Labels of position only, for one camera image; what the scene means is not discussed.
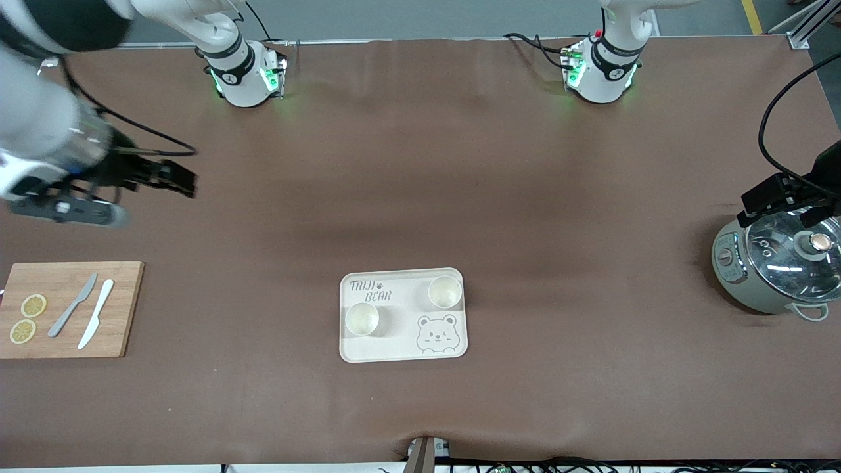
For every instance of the camera stand bar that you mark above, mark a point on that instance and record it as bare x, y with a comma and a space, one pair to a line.
422, 456

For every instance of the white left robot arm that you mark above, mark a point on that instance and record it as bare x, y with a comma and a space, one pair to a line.
601, 82

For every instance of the green electric cooking pot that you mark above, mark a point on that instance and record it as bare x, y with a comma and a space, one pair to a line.
742, 282

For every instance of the lemon slice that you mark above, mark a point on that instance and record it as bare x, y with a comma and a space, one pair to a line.
23, 331
33, 305

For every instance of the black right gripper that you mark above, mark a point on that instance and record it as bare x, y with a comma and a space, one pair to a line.
117, 168

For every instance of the white plastic knife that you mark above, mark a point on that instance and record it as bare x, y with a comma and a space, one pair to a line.
97, 314

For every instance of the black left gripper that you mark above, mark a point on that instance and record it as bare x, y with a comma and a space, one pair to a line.
829, 168

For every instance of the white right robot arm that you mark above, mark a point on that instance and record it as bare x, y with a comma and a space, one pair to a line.
39, 118

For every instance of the cream bear print tray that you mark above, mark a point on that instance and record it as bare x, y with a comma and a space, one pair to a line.
401, 328

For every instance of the bamboo cutting board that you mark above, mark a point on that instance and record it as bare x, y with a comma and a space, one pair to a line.
125, 309

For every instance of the glass pot lid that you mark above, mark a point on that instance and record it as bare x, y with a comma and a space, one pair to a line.
782, 253

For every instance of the grey plastic knife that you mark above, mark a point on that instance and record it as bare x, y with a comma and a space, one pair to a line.
69, 310

